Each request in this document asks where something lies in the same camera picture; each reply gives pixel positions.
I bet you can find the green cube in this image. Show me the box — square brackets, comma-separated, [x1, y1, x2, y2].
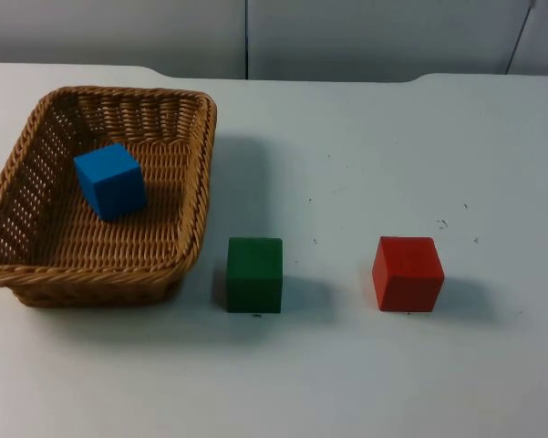
[225, 236, 284, 315]

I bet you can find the red cube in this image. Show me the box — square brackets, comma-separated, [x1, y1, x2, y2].
[371, 235, 446, 313]

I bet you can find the blue cube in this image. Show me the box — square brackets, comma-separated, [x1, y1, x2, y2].
[73, 142, 148, 224]

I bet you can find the pale brown wicker basket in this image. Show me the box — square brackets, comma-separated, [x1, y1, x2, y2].
[0, 86, 218, 308]

